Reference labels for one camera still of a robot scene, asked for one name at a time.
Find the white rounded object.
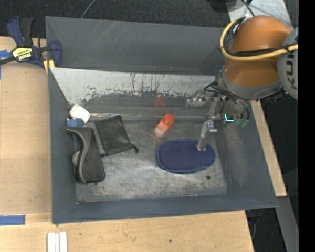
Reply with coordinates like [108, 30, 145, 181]
[68, 104, 91, 124]

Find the grey metal bin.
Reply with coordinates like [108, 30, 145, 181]
[44, 16, 280, 224]

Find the dark grey shoe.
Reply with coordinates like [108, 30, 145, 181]
[65, 125, 107, 185]

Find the blue oval cloth pad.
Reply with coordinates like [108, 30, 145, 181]
[156, 138, 217, 174]

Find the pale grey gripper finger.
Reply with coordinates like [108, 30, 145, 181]
[197, 120, 218, 152]

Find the black fabric pouch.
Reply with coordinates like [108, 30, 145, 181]
[94, 114, 140, 157]

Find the small blue object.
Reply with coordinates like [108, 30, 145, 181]
[66, 117, 85, 128]

